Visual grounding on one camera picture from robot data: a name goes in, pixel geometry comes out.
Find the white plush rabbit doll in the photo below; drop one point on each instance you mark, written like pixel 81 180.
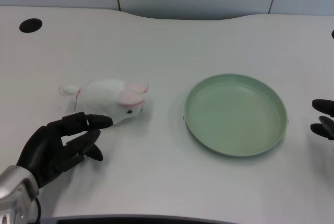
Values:
pixel 109 98

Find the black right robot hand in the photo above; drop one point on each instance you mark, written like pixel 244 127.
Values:
pixel 323 119

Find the green round plate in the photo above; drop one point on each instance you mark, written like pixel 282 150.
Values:
pixel 236 115

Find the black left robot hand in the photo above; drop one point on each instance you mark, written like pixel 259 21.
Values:
pixel 49 143

